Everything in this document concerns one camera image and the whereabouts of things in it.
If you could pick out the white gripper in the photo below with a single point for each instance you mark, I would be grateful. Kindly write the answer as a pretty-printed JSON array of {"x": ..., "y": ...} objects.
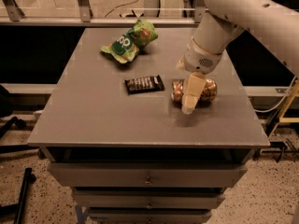
[{"x": 199, "y": 60}]

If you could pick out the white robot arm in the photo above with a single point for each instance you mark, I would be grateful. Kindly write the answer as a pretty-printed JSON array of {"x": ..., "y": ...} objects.
[{"x": 276, "y": 27}]

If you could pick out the grey drawer cabinet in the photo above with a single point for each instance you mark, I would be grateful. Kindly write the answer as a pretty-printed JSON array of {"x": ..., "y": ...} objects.
[{"x": 136, "y": 158}]

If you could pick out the green chip bag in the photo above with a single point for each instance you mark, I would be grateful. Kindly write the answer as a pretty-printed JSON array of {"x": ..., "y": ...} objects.
[{"x": 130, "y": 44}]

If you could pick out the orange soda can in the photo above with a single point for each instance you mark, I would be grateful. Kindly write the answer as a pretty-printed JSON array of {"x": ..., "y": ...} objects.
[{"x": 208, "y": 95}]

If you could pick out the black candy bar wrapper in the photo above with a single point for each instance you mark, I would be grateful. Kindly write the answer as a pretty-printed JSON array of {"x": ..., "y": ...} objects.
[{"x": 144, "y": 84}]

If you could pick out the grey metal railing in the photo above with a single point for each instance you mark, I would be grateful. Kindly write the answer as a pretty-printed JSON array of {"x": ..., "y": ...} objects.
[{"x": 100, "y": 13}]

